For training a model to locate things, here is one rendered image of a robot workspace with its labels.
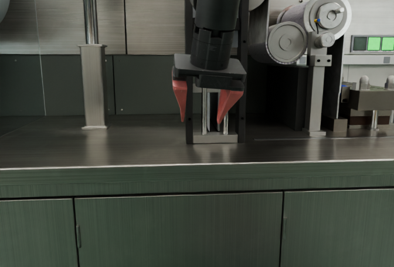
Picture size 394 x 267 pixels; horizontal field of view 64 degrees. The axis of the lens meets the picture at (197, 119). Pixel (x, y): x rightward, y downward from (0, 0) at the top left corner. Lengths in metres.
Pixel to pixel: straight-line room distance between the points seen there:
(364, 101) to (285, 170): 0.43
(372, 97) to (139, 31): 0.85
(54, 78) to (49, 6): 0.27
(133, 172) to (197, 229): 0.21
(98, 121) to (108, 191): 0.36
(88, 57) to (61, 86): 0.33
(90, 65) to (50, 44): 0.34
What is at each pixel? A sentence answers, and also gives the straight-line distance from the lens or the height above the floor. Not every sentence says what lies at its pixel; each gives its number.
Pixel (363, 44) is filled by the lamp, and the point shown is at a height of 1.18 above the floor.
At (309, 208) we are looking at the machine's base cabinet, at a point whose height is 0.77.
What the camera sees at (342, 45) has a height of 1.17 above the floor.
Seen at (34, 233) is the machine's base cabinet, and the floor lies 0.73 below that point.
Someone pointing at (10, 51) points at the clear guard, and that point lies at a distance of 1.18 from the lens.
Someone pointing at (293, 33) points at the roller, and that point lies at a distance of 1.03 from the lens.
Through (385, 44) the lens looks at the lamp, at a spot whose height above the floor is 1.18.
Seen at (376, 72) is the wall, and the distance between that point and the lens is 4.34.
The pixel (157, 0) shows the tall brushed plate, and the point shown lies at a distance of 1.30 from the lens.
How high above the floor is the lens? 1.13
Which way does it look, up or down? 11 degrees down
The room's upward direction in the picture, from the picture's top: straight up
